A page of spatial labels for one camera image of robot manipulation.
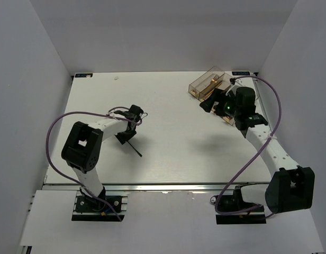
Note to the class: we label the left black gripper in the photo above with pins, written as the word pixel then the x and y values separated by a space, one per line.
pixel 123 138

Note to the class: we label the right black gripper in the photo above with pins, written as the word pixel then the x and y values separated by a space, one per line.
pixel 207 104

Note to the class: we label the gold chopstick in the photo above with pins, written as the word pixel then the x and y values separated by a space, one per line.
pixel 205 93

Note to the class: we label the iridescent rainbow fork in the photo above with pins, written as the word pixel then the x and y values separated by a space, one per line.
pixel 140 155

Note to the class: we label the gold ornate fork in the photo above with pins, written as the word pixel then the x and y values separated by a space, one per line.
pixel 215 80

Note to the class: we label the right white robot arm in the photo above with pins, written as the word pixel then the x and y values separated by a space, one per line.
pixel 291 186

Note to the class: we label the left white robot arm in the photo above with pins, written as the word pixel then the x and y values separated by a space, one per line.
pixel 82 148

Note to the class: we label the clear compartment organizer tray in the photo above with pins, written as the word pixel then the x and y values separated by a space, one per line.
pixel 203 81

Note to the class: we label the right blue table label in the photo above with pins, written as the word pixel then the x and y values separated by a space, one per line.
pixel 241 73

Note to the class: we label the blue table label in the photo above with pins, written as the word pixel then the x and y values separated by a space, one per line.
pixel 241 73
pixel 84 75

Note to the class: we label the left blue table label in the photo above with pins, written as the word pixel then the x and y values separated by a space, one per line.
pixel 84 75

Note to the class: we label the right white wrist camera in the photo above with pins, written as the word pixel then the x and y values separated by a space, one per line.
pixel 234 85

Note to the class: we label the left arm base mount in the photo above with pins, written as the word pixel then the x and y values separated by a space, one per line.
pixel 87 209

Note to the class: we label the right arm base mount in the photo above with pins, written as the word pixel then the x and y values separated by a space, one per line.
pixel 241 212

